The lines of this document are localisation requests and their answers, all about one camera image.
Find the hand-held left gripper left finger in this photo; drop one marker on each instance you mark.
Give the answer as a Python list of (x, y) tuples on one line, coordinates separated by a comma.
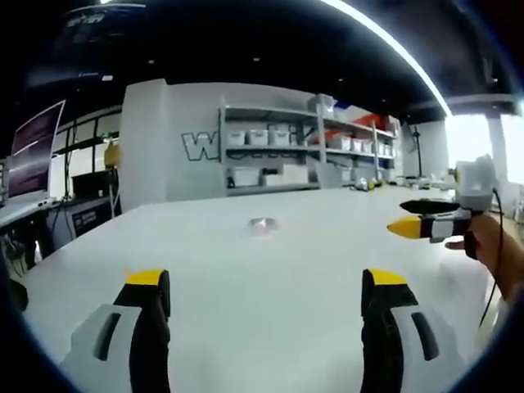
[(141, 327)]

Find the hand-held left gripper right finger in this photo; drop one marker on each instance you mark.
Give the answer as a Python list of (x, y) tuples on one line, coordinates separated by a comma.
[(389, 327)]

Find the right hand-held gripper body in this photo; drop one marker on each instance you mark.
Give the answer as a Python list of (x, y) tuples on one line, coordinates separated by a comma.
[(475, 184)]

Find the clear resealable bag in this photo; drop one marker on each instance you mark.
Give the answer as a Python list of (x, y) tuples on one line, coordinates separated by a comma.
[(263, 226)]

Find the person's right hand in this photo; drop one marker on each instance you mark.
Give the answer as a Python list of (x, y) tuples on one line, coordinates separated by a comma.
[(497, 249)]

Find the black tripod stand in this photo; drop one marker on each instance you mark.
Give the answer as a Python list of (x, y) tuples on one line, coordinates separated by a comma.
[(416, 151)]

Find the grey metal storage shelf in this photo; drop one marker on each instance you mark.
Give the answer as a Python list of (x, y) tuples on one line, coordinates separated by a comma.
[(307, 147)]

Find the dark side desk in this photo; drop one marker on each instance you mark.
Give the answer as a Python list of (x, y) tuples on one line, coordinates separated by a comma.
[(53, 213)]

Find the curved ceiling light strip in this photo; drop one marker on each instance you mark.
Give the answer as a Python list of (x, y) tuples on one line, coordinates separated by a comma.
[(393, 45)]

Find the row of white storage bins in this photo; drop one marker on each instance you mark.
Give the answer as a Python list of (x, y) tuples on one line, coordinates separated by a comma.
[(270, 137)]

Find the computer monitor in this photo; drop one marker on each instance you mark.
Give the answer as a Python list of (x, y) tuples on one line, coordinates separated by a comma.
[(34, 153)]

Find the white partition wall panel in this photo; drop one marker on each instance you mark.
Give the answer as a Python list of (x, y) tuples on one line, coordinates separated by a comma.
[(172, 143)]

